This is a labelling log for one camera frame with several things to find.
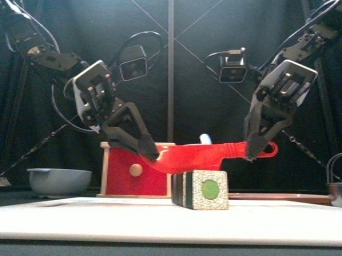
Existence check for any small white rounded toy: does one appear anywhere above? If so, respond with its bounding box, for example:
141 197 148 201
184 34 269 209
198 133 213 146

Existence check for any dark green toy sushi piece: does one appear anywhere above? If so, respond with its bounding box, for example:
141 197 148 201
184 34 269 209
182 169 229 211

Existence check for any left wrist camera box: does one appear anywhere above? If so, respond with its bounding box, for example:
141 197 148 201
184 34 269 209
117 44 149 82

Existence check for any black left camera cable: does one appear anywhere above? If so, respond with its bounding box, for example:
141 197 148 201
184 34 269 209
108 30 164 69

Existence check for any black right camera cable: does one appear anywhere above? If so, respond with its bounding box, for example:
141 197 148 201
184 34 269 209
202 47 247 69

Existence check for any black camera cable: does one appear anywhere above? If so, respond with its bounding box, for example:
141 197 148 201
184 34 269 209
202 47 247 69
108 30 164 69

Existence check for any grey bowl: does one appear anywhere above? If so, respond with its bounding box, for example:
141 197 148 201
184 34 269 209
25 167 93 199

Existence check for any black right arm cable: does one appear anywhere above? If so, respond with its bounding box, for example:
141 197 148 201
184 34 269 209
259 0 342 69

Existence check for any red wooden box with knob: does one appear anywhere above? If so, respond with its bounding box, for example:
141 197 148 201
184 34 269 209
97 141 177 198

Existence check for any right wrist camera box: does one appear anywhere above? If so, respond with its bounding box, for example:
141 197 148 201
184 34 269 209
216 54 248 85

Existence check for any white cutting board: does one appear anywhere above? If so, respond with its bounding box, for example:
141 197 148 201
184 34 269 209
0 196 342 248

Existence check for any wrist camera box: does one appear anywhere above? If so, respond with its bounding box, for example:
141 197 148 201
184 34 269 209
117 44 149 82
216 54 248 85

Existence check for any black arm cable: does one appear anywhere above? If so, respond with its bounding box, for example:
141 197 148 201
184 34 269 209
49 78 97 134
259 0 342 69

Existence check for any small pot with wire handle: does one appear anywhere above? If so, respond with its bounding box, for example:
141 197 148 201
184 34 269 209
325 152 342 208

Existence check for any thin diagonal brace wire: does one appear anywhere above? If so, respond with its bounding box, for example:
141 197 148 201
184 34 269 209
128 0 328 169
0 0 239 177

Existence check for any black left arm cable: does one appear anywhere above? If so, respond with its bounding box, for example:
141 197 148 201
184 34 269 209
49 78 97 134

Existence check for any vertical metal frame pole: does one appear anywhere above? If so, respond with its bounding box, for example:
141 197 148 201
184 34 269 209
166 0 176 143

